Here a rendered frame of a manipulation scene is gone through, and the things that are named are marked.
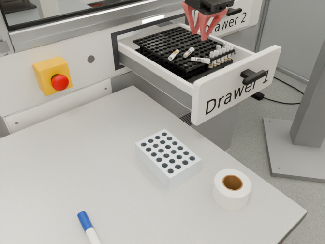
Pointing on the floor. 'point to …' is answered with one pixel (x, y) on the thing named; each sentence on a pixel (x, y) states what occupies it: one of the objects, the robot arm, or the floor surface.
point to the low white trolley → (125, 183)
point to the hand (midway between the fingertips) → (199, 33)
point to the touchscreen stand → (301, 133)
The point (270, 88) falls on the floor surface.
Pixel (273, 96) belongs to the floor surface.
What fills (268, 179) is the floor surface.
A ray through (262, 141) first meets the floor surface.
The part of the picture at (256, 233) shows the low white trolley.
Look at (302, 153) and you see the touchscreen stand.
